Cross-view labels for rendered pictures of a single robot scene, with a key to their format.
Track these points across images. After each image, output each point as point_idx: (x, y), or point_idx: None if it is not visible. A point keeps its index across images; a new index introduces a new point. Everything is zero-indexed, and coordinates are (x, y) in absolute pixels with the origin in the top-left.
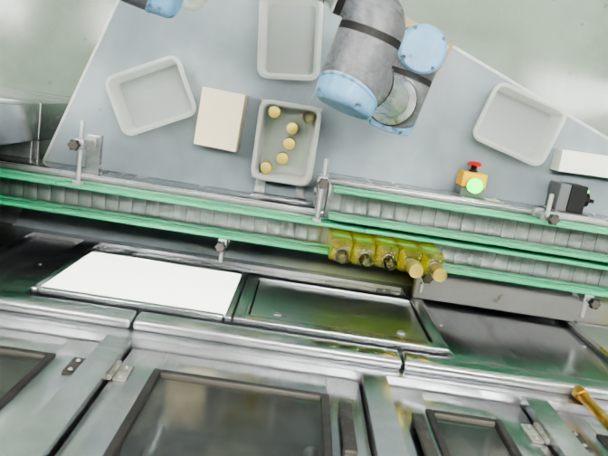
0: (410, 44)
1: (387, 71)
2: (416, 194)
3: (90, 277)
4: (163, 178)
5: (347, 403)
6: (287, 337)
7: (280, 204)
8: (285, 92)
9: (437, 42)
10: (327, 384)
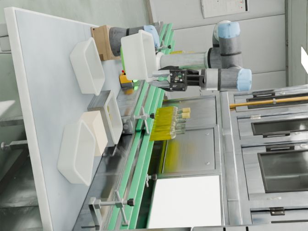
0: (155, 37)
1: None
2: (138, 96)
3: (195, 226)
4: (86, 193)
5: (266, 146)
6: (229, 158)
7: (129, 144)
8: (88, 96)
9: (156, 30)
10: (248, 153)
